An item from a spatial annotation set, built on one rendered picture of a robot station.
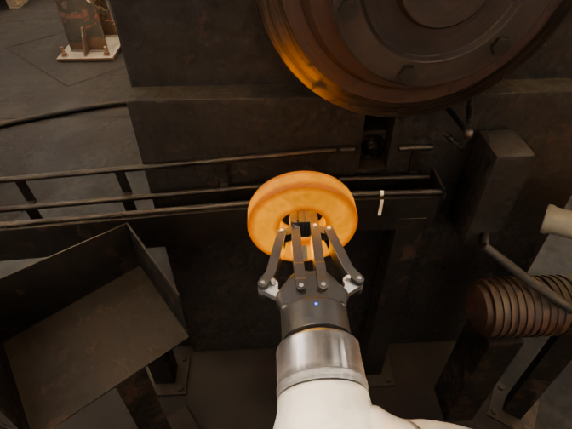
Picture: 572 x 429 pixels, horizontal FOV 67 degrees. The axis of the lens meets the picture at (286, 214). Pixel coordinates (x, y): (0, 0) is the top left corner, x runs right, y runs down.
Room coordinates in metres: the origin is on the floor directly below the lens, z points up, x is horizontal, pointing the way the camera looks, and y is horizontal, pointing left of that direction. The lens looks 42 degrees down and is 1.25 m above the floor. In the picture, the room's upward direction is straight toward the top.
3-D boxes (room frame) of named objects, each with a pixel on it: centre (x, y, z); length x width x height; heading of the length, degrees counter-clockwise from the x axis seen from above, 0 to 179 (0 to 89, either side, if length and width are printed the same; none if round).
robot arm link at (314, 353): (0.22, -0.03, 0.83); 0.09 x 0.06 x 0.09; 93
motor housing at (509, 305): (0.56, -0.52, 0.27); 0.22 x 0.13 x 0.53; 93
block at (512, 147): (0.71, -0.42, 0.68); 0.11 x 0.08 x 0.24; 3
